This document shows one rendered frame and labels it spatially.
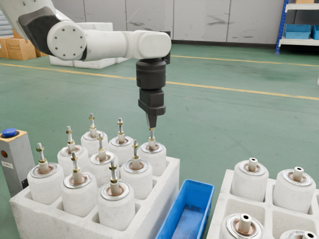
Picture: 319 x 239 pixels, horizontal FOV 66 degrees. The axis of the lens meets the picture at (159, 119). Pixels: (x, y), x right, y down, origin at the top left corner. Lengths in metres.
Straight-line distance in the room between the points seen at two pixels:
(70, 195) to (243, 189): 0.48
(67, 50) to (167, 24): 5.45
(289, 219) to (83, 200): 0.55
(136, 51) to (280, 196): 0.56
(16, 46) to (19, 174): 3.57
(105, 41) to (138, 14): 5.63
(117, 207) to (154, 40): 0.43
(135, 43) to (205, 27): 5.08
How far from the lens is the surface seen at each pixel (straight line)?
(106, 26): 3.43
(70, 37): 0.54
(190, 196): 0.96
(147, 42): 0.65
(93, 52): 0.60
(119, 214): 0.66
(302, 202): 0.79
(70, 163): 0.84
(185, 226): 0.92
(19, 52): 4.38
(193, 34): 5.77
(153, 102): 0.72
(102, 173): 0.78
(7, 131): 0.91
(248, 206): 0.78
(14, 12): 0.54
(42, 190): 0.79
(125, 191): 0.66
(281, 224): 0.81
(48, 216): 0.76
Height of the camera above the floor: 0.67
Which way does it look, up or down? 24 degrees down
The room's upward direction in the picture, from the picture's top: straight up
